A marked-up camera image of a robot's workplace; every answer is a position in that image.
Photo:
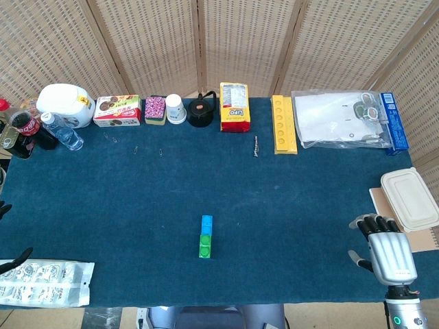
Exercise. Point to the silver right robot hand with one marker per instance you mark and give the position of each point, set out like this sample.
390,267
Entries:
394,253

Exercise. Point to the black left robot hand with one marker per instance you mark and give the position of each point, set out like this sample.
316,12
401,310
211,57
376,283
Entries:
15,262

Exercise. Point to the green toy brick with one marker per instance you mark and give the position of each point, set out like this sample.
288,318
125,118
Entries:
205,246

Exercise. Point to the blue toy brick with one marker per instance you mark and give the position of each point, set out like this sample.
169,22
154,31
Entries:
206,224

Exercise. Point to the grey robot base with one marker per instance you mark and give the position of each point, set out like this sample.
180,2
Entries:
212,317

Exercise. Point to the white printed plastic pouch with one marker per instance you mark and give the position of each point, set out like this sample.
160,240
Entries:
41,282

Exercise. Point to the beige lidded food container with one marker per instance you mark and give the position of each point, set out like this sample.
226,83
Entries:
409,200

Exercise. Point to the blue cardboard box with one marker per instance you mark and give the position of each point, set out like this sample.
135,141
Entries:
394,120

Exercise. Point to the cola bottle red label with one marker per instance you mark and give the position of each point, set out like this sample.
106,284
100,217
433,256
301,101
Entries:
29,127

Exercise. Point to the clear plastic water bottle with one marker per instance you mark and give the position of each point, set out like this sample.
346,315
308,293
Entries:
63,132

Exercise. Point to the clear plastic bag with paper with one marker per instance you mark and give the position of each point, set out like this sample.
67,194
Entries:
336,120

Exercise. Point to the orange snack packet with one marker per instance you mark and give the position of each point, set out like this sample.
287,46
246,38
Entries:
29,104

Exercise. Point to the white plastic jug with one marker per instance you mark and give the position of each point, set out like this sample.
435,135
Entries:
65,103

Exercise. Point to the yellow block with round holes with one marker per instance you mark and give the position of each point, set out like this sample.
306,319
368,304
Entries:
284,125

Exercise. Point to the cookie box red white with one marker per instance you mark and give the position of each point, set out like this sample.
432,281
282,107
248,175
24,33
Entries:
118,111

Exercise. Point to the dark blue table mat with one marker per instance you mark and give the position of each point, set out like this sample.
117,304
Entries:
219,192

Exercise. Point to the sponge with purple pattern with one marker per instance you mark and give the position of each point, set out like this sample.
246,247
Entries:
155,109

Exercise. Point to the white paper cup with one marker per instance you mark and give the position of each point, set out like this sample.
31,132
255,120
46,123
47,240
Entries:
175,109

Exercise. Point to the black teapot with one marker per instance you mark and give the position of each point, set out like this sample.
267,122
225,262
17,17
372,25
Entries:
200,111

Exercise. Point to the woven folding screen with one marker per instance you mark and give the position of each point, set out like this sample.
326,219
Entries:
240,41

